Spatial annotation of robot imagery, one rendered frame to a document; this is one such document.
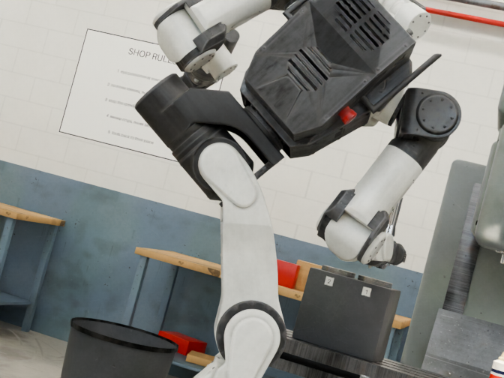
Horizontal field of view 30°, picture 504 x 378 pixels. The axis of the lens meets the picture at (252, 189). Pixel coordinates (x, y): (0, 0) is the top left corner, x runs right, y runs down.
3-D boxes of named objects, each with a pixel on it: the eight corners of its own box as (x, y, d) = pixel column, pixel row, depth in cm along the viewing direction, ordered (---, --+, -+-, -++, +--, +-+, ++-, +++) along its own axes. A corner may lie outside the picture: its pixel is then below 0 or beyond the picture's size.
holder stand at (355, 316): (372, 362, 232) (392, 284, 233) (291, 337, 241) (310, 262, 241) (383, 361, 244) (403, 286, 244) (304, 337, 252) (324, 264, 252)
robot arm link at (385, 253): (392, 261, 220) (382, 261, 208) (355, 258, 223) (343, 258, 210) (394, 233, 221) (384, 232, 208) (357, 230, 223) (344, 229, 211)
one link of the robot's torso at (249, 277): (223, 380, 186) (180, 148, 186) (220, 365, 203) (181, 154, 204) (298, 365, 187) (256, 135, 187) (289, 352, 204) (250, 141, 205)
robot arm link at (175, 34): (199, 79, 211) (167, 77, 192) (173, 41, 212) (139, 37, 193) (235, 50, 208) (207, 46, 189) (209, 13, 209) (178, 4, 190)
